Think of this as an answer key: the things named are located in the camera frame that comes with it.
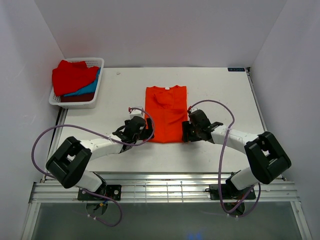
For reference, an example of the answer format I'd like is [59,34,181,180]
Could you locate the orange t shirt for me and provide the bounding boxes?
[145,85,188,144]

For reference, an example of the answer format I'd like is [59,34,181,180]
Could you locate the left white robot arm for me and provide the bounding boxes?
[45,116,154,200]

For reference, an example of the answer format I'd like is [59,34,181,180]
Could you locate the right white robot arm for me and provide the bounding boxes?
[182,108,292,199]

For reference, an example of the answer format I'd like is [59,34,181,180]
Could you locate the dark maroon t shirt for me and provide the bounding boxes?
[60,92,95,103]

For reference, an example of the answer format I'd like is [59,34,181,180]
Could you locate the blue t shirt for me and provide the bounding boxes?
[64,68,101,97]

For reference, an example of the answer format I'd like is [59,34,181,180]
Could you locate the blue table label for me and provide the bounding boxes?
[227,67,246,72]

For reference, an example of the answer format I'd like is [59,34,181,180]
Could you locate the white plastic basket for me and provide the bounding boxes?
[48,57,105,109]

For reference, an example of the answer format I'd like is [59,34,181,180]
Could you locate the red t shirt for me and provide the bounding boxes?
[52,60,100,97]

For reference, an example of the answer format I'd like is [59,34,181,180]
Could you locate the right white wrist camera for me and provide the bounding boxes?
[187,106,198,114]

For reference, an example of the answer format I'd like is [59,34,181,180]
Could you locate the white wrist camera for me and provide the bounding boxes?
[128,106,145,120]
[187,106,198,114]

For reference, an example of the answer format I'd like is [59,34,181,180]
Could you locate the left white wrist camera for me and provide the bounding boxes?
[128,106,145,120]

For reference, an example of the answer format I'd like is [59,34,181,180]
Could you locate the aluminium frame rails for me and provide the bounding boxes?
[29,173,300,204]

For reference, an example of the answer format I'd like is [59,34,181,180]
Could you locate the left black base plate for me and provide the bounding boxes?
[77,184,122,201]

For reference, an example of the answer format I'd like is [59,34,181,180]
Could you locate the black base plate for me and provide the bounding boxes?
[77,184,122,201]
[209,183,257,201]

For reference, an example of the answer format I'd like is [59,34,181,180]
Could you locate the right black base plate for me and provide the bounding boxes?
[209,183,257,201]

